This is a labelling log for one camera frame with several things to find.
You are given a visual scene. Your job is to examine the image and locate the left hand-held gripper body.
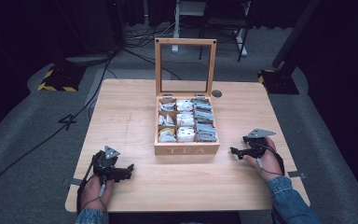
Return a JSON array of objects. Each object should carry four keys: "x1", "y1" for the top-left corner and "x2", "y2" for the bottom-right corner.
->
[{"x1": 91, "y1": 145, "x2": 121, "y2": 183}]

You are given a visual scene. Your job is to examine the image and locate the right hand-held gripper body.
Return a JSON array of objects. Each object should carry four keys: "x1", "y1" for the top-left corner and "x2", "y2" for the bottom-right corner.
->
[{"x1": 241, "y1": 128, "x2": 277, "y2": 159}]

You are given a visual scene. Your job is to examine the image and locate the person's right hand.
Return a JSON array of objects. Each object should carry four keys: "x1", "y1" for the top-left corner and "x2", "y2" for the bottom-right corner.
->
[{"x1": 243, "y1": 136, "x2": 284, "y2": 184}]

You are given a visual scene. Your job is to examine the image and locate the person's left hand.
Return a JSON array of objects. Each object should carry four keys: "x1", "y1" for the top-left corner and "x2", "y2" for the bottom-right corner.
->
[{"x1": 79, "y1": 174, "x2": 115, "y2": 213}]

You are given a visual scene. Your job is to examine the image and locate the grey tape strip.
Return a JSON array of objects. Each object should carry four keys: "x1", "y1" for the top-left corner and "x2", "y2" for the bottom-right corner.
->
[
  {"x1": 286, "y1": 170, "x2": 308, "y2": 180},
  {"x1": 62, "y1": 177, "x2": 84, "y2": 188}
]

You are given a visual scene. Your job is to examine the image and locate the stack of grey tea packets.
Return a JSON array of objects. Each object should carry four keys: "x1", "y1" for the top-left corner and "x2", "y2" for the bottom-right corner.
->
[{"x1": 191, "y1": 98, "x2": 217, "y2": 143}]

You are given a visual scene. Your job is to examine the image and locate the wooden tea box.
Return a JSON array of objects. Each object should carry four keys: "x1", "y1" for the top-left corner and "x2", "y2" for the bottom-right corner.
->
[{"x1": 153, "y1": 37, "x2": 221, "y2": 156}]

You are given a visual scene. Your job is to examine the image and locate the yellow tea bag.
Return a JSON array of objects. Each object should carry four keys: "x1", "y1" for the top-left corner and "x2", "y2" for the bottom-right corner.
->
[{"x1": 158, "y1": 127, "x2": 176, "y2": 136}]

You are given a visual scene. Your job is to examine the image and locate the stack of white tea packets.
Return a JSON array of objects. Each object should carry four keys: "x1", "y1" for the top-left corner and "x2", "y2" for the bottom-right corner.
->
[{"x1": 175, "y1": 99, "x2": 197, "y2": 143}]

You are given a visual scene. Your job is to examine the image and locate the pile of white tea bags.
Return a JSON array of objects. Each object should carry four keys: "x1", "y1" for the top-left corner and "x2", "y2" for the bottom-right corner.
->
[{"x1": 158, "y1": 101, "x2": 177, "y2": 144}]

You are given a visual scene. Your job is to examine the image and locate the striped yellow black stand base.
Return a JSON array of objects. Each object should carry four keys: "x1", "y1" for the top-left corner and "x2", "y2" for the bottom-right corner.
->
[
  {"x1": 37, "y1": 63, "x2": 87, "y2": 93},
  {"x1": 257, "y1": 68, "x2": 301, "y2": 96}
]

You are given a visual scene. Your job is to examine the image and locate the dark slanted stand pole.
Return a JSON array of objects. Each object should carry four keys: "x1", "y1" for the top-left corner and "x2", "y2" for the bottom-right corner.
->
[{"x1": 271, "y1": 0, "x2": 323, "y2": 70}]

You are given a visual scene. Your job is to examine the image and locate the white desk leg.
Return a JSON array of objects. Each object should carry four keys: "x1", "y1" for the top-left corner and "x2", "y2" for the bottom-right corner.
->
[{"x1": 171, "y1": 0, "x2": 208, "y2": 54}]

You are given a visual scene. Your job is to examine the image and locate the grey right gripper cable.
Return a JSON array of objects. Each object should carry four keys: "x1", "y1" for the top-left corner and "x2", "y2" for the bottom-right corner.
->
[{"x1": 255, "y1": 157, "x2": 283, "y2": 177}]

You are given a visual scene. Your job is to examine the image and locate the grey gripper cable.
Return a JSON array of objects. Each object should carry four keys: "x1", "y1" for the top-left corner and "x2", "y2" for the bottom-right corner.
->
[
  {"x1": 83, "y1": 176, "x2": 109, "y2": 214},
  {"x1": 255, "y1": 157, "x2": 283, "y2": 177}
]

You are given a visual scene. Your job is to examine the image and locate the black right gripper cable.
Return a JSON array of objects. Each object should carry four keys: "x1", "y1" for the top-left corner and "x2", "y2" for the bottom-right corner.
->
[{"x1": 255, "y1": 143, "x2": 286, "y2": 176}]

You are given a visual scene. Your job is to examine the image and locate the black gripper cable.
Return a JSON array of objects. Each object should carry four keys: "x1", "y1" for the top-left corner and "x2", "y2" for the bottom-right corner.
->
[
  {"x1": 76, "y1": 153, "x2": 98, "y2": 216},
  {"x1": 255, "y1": 143, "x2": 286, "y2": 176}
]

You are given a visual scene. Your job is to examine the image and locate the grey left gripper cable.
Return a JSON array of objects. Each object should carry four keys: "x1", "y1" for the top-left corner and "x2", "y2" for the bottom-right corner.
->
[{"x1": 83, "y1": 176, "x2": 109, "y2": 214}]

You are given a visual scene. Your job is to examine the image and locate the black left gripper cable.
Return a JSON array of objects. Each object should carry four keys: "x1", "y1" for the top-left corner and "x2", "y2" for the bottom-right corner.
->
[{"x1": 76, "y1": 153, "x2": 98, "y2": 216}]

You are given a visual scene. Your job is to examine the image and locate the long black floor cable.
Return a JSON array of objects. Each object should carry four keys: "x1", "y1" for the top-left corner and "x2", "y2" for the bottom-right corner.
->
[{"x1": 0, "y1": 46, "x2": 120, "y2": 200}]

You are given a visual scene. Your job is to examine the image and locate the black metal frame stand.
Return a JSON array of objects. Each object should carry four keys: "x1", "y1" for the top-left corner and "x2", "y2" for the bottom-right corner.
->
[{"x1": 198, "y1": 0, "x2": 252, "y2": 63}]

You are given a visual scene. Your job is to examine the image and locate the bundle of floor cables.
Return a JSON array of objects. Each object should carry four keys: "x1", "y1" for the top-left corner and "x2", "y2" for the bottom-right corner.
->
[{"x1": 122, "y1": 18, "x2": 181, "y2": 49}]

